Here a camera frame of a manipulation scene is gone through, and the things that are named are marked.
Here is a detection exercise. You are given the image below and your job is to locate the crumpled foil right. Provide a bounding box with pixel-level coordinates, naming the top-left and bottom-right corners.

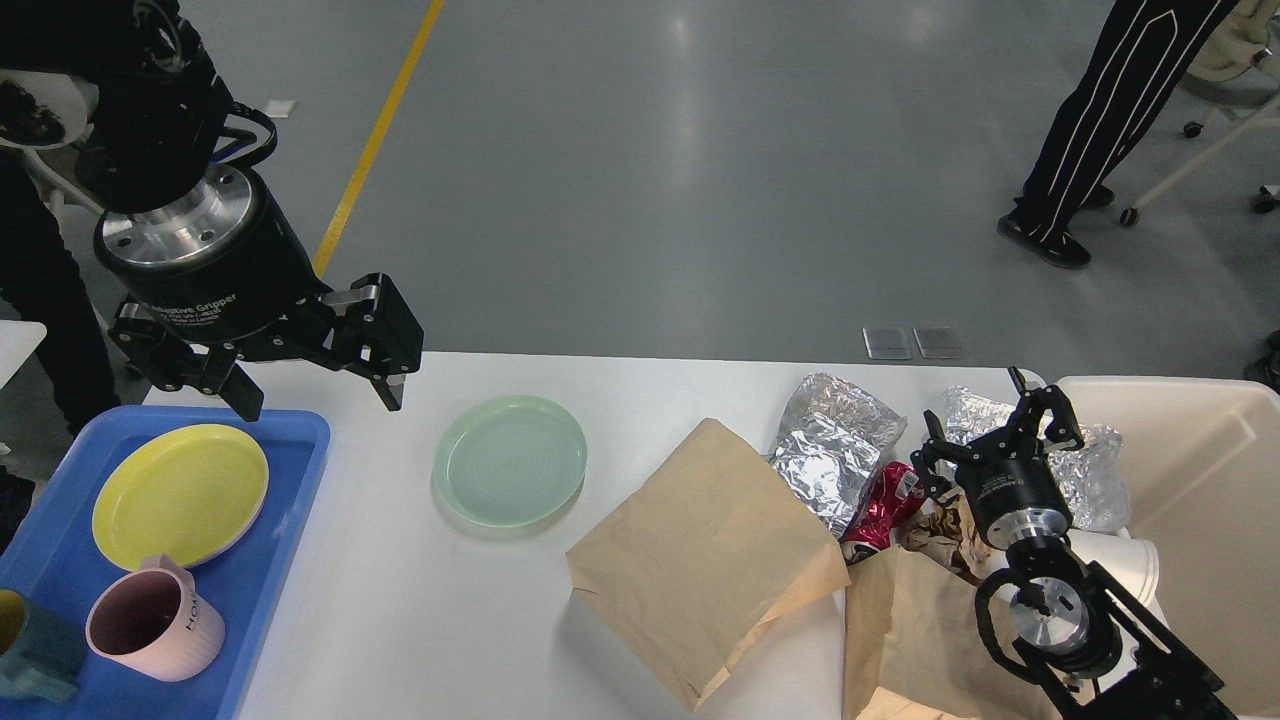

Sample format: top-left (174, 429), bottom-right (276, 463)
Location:
top-left (943, 386), bottom-right (1132, 533)

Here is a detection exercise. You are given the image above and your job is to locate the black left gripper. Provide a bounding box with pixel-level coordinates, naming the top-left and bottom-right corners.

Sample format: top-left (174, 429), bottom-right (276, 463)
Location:
top-left (93, 165), bottom-right (424, 421)

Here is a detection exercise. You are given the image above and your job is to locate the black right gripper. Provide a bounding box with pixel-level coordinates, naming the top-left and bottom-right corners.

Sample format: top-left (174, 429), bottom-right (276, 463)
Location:
top-left (910, 366), bottom-right (1085, 551)

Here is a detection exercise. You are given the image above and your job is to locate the crumpled foil left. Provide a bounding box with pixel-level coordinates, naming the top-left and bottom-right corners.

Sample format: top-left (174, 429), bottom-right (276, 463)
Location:
top-left (764, 372), bottom-right (908, 541)

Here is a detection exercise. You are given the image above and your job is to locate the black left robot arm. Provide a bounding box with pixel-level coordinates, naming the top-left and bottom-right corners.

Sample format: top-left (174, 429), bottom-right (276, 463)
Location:
top-left (3, 1), bottom-right (424, 421)

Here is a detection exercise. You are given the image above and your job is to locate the person in striped trousers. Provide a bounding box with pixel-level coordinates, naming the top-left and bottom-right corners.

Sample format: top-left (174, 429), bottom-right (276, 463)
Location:
top-left (997, 1), bottom-right (1238, 269)

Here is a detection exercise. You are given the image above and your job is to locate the floor plate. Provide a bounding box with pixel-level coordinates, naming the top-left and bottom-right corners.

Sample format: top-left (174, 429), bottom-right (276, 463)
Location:
top-left (911, 325), bottom-right (965, 360)
top-left (861, 325), bottom-right (913, 361)

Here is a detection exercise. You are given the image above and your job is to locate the crumpled foil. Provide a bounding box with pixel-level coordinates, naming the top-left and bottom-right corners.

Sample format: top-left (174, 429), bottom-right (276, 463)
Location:
top-left (764, 372), bottom-right (908, 541)
top-left (943, 386), bottom-right (1132, 533)

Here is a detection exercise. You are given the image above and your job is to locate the dark teal mug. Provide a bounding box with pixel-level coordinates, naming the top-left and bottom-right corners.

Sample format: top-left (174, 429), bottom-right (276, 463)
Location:
top-left (1, 588), bottom-right (90, 705)

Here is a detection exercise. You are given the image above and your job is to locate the yellow plate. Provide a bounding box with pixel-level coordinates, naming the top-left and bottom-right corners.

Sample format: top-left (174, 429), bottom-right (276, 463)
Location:
top-left (91, 423), bottom-right (270, 571)

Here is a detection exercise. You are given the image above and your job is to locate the pink ribbed mug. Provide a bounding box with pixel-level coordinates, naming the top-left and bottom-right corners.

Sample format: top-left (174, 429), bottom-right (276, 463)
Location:
top-left (84, 553), bottom-right (227, 682)

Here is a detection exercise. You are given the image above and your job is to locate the light green plate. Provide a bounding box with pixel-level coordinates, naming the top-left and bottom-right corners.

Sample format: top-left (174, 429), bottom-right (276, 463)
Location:
top-left (431, 395), bottom-right (588, 529)

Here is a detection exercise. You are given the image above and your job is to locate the floor plate left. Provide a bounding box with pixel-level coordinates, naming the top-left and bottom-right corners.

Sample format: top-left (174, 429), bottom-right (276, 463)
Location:
top-left (861, 325), bottom-right (913, 361)

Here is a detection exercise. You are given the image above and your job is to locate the person leg far right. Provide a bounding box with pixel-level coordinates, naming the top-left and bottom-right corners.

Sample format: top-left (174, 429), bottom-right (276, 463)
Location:
top-left (1243, 331), bottom-right (1280, 393)

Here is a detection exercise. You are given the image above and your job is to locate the person in black left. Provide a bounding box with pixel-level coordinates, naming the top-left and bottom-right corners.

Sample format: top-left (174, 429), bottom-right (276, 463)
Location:
top-left (1, 154), bottom-right (122, 436)

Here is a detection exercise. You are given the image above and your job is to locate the white side table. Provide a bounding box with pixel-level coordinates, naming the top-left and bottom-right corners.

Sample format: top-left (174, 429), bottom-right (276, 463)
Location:
top-left (0, 319), bottom-right (46, 387)

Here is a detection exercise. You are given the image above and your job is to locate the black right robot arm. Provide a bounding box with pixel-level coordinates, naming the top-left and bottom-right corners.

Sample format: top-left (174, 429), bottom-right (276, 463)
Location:
top-left (910, 366), bottom-right (1233, 719)

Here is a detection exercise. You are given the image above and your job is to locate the crumpled brown paper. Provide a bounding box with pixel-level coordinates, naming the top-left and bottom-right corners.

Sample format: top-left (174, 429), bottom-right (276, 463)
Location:
top-left (899, 495), bottom-right (997, 587)

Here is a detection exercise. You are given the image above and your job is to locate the floor plate right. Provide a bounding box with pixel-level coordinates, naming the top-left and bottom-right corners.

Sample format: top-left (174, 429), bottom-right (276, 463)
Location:
top-left (911, 325), bottom-right (965, 360)

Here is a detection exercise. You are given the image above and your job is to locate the crushed red can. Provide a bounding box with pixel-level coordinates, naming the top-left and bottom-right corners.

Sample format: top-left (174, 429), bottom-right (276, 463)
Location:
top-left (840, 462), bottom-right (925, 566)

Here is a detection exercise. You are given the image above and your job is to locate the brown paper bag lower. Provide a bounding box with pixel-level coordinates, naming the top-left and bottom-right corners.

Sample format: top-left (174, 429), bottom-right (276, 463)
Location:
top-left (842, 548), bottom-right (1059, 719)

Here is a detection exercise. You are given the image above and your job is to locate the blue plastic tray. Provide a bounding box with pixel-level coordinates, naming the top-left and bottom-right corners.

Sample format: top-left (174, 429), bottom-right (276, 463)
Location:
top-left (1, 405), bottom-right (330, 719)

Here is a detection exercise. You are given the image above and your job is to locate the large brown paper bag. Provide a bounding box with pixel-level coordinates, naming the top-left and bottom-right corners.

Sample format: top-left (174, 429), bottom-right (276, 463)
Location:
top-left (566, 418), bottom-right (849, 711)

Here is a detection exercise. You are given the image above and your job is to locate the white paper cup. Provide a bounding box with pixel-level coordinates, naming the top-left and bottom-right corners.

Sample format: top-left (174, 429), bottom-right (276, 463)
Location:
top-left (989, 530), bottom-right (1164, 609)

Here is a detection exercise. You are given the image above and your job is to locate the beige plastic bin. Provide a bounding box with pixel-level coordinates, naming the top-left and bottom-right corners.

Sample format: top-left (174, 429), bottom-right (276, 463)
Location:
top-left (1059, 375), bottom-right (1279, 717)

